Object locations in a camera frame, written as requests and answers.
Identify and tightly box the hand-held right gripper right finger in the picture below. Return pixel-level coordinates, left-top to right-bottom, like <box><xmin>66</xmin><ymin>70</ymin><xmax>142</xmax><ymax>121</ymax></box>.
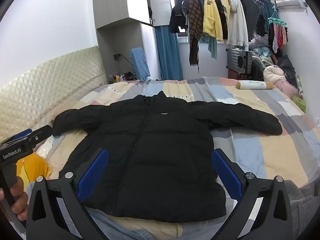
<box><xmin>211</xmin><ymin>148</ymin><xmax>293</xmax><ymax>240</ymax></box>

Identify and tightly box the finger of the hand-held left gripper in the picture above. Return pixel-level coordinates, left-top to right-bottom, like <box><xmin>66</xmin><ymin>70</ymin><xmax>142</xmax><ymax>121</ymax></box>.
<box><xmin>10</xmin><ymin>128</ymin><xmax>33</xmax><ymax>141</ymax></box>
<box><xmin>28</xmin><ymin>125</ymin><xmax>53</xmax><ymax>146</ymax></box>

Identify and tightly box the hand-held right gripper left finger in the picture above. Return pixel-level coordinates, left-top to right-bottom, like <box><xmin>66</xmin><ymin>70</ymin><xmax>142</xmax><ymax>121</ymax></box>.
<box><xmin>26</xmin><ymin>148</ymin><xmax>109</xmax><ymax>240</ymax></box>

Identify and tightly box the black puffer jacket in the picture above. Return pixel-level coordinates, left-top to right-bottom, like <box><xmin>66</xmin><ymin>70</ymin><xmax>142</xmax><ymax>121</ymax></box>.
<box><xmin>51</xmin><ymin>90</ymin><xmax>283</xmax><ymax>223</ymax></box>

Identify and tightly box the pile of clothes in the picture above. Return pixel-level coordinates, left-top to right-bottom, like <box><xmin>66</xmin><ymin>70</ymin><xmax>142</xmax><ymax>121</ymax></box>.
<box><xmin>249</xmin><ymin>33</ymin><xmax>302</xmax><ymax>98</ymax></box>

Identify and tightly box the person's left hand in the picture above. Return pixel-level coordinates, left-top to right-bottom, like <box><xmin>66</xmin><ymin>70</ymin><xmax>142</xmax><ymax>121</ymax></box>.
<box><xmin>0</xmin><ymin>176</ymin><xmax>29</xmax><ymax>222</ymax></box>

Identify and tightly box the yellow cloth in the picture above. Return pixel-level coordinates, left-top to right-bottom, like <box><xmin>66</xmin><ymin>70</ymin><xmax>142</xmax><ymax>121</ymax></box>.
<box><xmin>15</xmin><ymin>152</ymin><xmax>53</xmax><ymax>183</ymax></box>

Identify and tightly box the patchwork bed sheet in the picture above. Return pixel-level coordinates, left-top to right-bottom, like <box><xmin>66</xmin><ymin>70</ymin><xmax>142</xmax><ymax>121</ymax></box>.
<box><xmin>32</xmin><ymin>76</ymin><xmax>320</xmax><ymax>240</ymax></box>

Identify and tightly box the cream quilted headboard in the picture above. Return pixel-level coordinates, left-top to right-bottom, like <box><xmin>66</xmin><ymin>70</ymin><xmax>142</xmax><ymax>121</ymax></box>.
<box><xmin>0</xmin><ymin>45</ymin><xmax>107</xmax><ymax>143</ymax></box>

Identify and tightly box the grey fuzzy cloth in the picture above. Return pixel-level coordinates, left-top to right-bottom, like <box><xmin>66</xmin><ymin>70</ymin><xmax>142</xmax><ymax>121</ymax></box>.
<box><xmin>284</xmin><ymin>179</ymin><xmax>320</xmax><ymax>240</ymax></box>

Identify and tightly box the cream cylindrical pillow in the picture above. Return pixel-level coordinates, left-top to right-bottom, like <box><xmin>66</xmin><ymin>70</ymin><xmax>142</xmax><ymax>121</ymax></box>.
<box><xmin>236</xmin><ymin>80</ymin><xmax>274</xmax><ymax>91</ymax></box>

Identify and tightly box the bedside clutter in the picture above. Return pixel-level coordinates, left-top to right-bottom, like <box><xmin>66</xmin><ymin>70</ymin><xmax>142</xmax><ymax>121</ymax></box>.
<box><xmin>107</xmin><ymin>70</ymin><xmax>137</xmax><ymax>83</ymax></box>

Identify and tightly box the green box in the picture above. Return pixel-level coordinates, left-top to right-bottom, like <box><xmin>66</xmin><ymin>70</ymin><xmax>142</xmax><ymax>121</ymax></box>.
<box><xmin>292</xmin><ymin>94</ymin><xmax>307</xmax><ymax>113</ymax></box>

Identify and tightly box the teal hanging garment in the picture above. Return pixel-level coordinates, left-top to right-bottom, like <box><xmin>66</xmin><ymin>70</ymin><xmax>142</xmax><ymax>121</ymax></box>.
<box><xmin>199</xmin><ymin>34</ymin><xmax>218</xmax><ymax>61</ymax></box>

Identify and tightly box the blue curtain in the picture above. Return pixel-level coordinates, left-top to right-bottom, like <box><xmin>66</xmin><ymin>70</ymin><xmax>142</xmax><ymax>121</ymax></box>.
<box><xmin>154</xmin><ymin>26</ymin><xmax>184</xmax><ymax>81</ymax></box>

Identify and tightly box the grey wardrobe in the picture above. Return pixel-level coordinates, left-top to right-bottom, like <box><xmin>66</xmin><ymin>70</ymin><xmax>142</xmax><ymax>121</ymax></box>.
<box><xmin>92</xmin><ymin>0</ymin><xmax>173</xmax><ymax>82</ymax></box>

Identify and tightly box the white hoodie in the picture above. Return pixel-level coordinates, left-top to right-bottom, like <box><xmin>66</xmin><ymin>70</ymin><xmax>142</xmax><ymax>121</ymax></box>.
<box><xmin>228</xmin><ymin>0</ymin><xmax>249</xmax><ymax>51</ymax></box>

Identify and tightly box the green clip hanger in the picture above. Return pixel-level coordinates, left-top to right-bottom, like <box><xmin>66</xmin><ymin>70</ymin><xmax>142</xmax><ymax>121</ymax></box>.
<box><xmin>267</xmin><ymin>5</ymin><xmax>288</xmax><ymax>53</ymax></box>

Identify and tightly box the yellow fleece jacket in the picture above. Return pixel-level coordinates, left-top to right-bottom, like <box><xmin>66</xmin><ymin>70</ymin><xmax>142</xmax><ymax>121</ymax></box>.
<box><xmin>201</xmin><ymin>0</ymin><xmax>224</xmax><ymax>42</ymax></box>

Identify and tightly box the black brown-trimmed coat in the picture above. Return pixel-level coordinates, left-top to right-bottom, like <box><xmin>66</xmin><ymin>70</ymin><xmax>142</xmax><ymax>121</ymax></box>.
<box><xmin>212</xmin><ymin>0</ymin><xmax>231</xmax><ymax>40</ymax></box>

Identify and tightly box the brown patterned scarf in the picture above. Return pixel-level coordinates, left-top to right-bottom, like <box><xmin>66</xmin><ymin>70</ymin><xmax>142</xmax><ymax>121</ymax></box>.
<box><xmin>187</xmin><ymin>0</ymin><xmax>205</xmax><ymax>67</ymax></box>

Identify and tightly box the dark grey sweater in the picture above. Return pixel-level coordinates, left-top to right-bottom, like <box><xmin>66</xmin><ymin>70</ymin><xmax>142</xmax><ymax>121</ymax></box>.
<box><xmin>234</xmin><ymin>0</ymin><xmax>262</xmax><ymax>35</ymax></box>

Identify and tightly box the black hanging jacket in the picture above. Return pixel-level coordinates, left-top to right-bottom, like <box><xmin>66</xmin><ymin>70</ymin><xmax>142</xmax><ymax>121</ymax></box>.
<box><xmin>169</xmin><ymin>0</ymin><xmax>190</xmax><ymax>34</ymax></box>

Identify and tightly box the white air conditioner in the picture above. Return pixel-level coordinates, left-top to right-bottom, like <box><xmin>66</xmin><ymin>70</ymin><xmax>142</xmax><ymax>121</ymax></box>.
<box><xmin>274</xmin><ymin>0</ymin><xmax>302</xmax><ymax>9</ymax></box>

